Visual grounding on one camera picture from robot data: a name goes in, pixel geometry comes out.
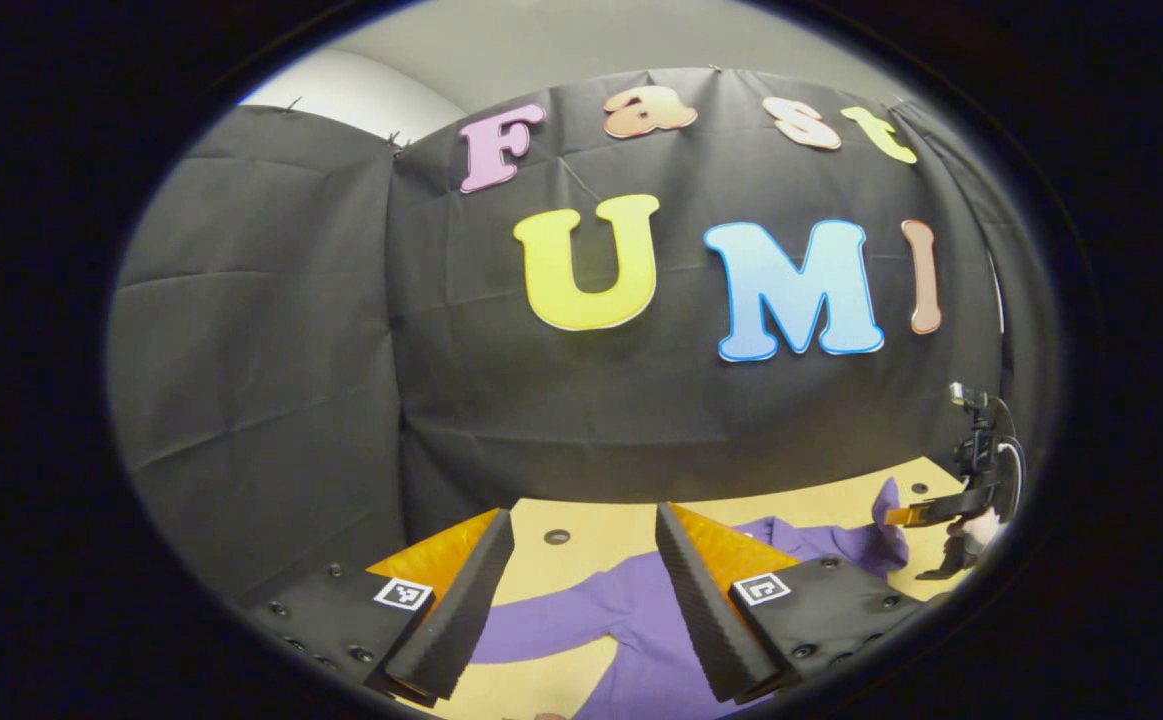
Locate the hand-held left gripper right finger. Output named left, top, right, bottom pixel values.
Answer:
left=654, top=502, right=927, bottom=705

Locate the purple knit cardigan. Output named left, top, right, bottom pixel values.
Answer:
left=469, top=478, right=912, bottom=720

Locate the black backdrop cloth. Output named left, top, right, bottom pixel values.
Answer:
left=106, top=68, right=1059, bottom=603

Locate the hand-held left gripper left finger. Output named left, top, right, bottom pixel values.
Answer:
left=241, top=508, right=516, bottom=706

